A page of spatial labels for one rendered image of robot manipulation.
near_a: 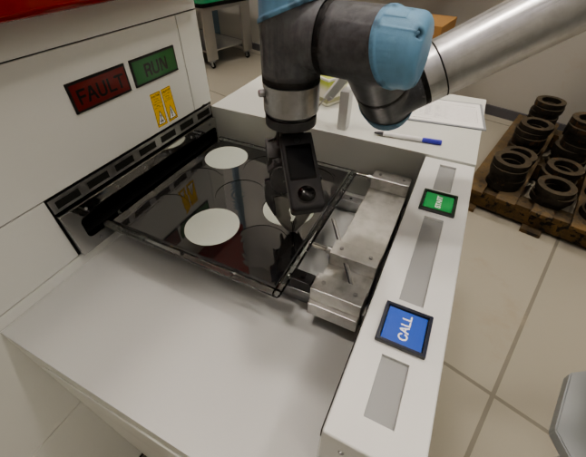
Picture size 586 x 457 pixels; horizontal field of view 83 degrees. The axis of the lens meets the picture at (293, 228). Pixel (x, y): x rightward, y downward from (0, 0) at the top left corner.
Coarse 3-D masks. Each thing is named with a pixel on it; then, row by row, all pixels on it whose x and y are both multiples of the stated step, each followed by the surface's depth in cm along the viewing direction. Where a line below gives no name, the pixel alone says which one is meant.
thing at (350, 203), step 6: (336, 192) 76; (342, 198) 75; (348, 198) 75; (354, 198) 75; (342, 204) 76; (348, 204) 75; (354, 204) 74; (348, 210) 76; (354, 210) 75; (402, 210) 72
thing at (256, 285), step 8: (104, 224) 61; (112, 224) 61; (120, 232) 60; (128, 232) 59; (144, 240) 58; (152, 240) 57; (160, 248) 57; (168, 248) 56; (176, 248) 56; (176, 256) 56; (184, 256) 55; (192, 256) 55; (200, 264) 54; (208, 264) 54; (216, 264) 54; (216, 272) 53; (224, 272) 52; (240, 280) 52; (248, 280) 51; (256, 280) 51; (256, 288) 51; (264, 288) 50; (272, 288) 50; (272, 296) 50
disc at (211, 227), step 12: (192, 216) 63; (204, 216) 63; (216, 216) 63; (228, 216) 62; (192, 228) 60; (204, 228) 60; (216, 228) 60; (228, 228) 60; (192, 240) 58; (204, 240) 58; (216, 240) 58
